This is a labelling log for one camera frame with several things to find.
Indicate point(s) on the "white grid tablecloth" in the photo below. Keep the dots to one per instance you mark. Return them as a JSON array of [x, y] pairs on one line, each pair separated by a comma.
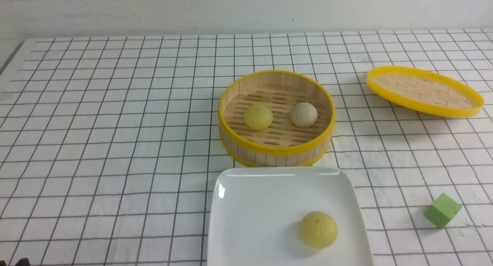
[[110, 145]]

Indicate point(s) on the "yellow bamboo steamer lid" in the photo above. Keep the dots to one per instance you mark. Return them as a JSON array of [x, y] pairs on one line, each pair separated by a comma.
[[424, 91]]

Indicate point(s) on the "yellow bamboo steamer basket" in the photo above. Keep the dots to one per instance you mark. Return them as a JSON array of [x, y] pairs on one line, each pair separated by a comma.
[[282, 143]]

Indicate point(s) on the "white steamed bun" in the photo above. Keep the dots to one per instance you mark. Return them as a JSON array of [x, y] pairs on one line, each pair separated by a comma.
[[304, 115]]

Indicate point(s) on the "yellow bun on plate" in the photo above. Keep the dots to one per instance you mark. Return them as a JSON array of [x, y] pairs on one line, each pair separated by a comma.
[[318, 230]]

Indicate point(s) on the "green cube block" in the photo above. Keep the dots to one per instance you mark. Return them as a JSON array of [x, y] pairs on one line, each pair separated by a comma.
[[442, 211]]

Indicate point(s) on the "yellow steamed bun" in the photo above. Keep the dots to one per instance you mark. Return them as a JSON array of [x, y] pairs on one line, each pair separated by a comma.
[[258, 117]]

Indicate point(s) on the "white square plate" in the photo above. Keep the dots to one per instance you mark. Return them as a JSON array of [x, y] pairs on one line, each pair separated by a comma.
[[256, 212]]

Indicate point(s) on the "dark object at edge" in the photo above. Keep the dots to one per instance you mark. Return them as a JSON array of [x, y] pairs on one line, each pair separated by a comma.
[[23, 262]]

